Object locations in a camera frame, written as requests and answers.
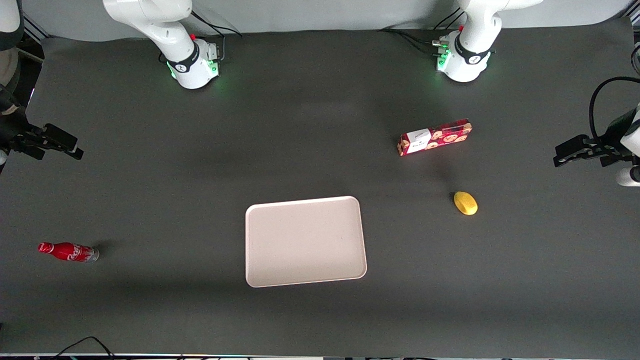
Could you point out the aluminium frame rail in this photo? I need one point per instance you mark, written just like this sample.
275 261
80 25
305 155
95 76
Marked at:
35 27

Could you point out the dark grey table mat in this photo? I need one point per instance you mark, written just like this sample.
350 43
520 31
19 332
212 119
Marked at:
320 125

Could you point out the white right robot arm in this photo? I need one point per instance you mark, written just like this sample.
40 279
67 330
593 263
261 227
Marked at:
165 30

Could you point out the yellow lemon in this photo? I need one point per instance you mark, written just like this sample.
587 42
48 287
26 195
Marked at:
466 203

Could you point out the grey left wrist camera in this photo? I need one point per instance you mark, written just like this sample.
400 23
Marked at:
629 177

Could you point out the red coke bottle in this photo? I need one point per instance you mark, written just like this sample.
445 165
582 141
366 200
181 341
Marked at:
67 251

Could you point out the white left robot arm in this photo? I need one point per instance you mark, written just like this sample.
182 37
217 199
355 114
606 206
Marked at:
475 30

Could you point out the red cookie box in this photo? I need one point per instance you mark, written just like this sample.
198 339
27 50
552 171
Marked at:
440 136

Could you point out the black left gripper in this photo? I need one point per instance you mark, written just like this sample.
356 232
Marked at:
613 136

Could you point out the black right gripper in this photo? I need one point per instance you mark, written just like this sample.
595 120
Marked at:
11 131

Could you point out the white rectangular plastic tray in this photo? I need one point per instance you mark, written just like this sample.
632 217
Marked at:
305 242

